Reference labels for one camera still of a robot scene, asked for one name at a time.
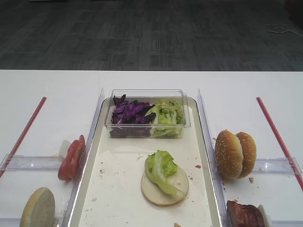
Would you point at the clear plastic salad container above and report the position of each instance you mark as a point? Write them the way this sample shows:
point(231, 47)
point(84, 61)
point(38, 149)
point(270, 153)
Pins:
point(151, 96)

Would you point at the clear bun top holder rail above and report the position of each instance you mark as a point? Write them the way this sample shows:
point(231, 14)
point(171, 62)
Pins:
point(287, 166)

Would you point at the left red strip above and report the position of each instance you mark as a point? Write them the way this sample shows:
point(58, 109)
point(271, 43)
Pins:
point(22, 136)

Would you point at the clear tomato holder rail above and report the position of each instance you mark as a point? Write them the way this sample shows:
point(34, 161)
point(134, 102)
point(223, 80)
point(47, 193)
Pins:
point(35, 163)

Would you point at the front sesame bun top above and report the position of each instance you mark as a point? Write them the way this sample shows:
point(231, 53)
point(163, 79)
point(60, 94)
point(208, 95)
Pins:
point(228, 153)

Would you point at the green lettuce leaf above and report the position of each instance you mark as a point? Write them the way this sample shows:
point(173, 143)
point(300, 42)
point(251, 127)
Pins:
point(158, 167)

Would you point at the right red strip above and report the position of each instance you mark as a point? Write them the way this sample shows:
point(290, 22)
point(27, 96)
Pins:
point(281, 143)

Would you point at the clear acrylic divider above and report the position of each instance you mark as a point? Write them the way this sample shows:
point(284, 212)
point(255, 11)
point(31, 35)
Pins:
point(76, 198)
point(217, 186)

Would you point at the sesame bun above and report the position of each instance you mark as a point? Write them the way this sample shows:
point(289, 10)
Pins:
point(228, 153)
point(249, 151)

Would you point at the green lettuce pile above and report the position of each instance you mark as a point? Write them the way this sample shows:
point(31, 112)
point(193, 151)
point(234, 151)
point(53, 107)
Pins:
point(168, 113)

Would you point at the left clear acrylic divider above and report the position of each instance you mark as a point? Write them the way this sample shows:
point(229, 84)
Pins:
point(76, 198)

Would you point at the bun base on tray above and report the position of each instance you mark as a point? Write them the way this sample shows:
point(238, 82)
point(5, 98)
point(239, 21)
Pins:
point(155, 195)

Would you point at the white patty pusher block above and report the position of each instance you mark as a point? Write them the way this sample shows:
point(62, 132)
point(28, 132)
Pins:
point(266, 218)

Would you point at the red strip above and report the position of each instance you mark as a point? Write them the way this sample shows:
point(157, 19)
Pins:
point(281, 143)
point(22, 136)

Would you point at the rear sesame bun top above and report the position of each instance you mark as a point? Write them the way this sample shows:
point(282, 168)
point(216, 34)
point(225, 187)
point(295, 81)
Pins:
point(249, 151)

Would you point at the rear tomato slice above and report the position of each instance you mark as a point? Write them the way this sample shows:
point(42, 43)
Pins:
point(81, 146)

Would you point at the stack of meat patties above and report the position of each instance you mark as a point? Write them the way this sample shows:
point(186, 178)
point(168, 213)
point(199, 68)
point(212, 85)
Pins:
point(244, 215)

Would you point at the purple cabbage pieces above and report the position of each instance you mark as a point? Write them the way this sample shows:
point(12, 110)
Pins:
point(126, 112)

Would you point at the right clear acrylic divider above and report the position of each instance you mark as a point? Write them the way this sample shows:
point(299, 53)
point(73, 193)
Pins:
point(217, 186)

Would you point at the tomato slice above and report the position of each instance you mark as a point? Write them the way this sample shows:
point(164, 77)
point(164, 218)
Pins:
point(81, 146)
point(69, 167)

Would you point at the front tomato slice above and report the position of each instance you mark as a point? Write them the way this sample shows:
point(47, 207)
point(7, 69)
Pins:
point(69, 167)

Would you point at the clear bun base holder rail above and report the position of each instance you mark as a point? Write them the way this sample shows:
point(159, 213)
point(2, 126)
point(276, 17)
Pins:
point(15, 222)

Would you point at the white tomato pusher block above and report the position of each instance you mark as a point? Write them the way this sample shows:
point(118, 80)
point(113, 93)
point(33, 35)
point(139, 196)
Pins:
point(63, 150)

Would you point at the upright bun base left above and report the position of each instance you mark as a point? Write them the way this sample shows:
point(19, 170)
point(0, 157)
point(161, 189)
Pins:
point(39, 210)

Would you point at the clear patty holder rail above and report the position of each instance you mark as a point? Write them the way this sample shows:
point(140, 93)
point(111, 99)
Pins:
point(285, 223)

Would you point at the metal serving tray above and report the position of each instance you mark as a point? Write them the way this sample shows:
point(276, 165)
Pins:
point(110, 191)

